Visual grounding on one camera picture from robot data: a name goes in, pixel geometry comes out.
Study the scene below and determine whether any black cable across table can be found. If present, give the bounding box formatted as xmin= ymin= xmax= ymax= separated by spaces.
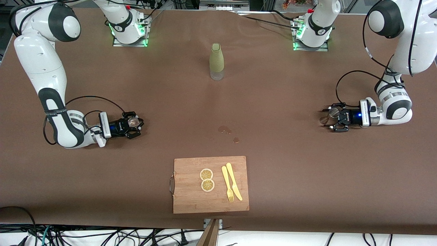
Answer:
xmin=236 ymin=10 xmax=302 ymax=30

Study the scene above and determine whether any small metal bracket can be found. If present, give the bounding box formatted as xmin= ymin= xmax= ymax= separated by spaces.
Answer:
xmin=203 ymin=219 xmax=223 ymax=230

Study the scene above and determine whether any steel cone jigger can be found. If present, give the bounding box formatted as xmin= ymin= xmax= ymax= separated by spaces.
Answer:
xmin=319 ymin=107 xmax=339 ymax=125

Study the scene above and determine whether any grey metal rail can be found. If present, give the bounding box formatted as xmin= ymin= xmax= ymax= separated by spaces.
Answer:
xmin=199 ymin=0 xmax=250 ymax=11

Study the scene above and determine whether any yellow plastic knife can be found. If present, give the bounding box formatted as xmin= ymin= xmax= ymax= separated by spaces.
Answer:
xmin=226 ymin=163 xmax=243 ymax=201

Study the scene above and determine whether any black looped cable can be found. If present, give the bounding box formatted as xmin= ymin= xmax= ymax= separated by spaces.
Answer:
xmin=0 ymin=206 xmax=39 ymax=246

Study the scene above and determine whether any green sleeved glass bottle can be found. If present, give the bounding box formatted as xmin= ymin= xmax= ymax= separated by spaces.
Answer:
xmin=209 ymin=43 xmax=225 ymax=81

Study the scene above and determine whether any teal green cable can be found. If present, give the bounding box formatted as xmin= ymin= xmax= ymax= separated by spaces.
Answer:
xmin=40 ymin=225 xmax=52 ymax=246

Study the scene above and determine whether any yellow plastic fork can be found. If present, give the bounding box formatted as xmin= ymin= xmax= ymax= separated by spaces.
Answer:
xmin=222 ymin=166 xmax=235 ymax=203

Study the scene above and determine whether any bamboo cutting board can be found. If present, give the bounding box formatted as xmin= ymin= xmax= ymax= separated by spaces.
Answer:
xmin=173 ymin=156 xmax=250 ymax=214

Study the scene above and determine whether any wooden plank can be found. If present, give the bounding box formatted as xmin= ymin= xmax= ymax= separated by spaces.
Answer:
xmin=196 ymin=219 xmax=221 ymax=246

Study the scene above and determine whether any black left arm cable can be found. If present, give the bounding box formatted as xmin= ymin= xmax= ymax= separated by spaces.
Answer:
xmin=335 ymin=0 xmax=424 ymax=107

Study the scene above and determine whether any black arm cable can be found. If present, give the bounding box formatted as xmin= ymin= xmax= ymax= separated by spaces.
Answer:
xmin=335 ymin=0 xmax=424 ymax=107
xmin=42 ymin=96 xmax=127 ymax=146

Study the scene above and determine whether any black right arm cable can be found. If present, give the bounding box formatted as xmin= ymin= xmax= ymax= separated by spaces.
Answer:
xmin=42 ymin=96 xmax=127 ymax=146

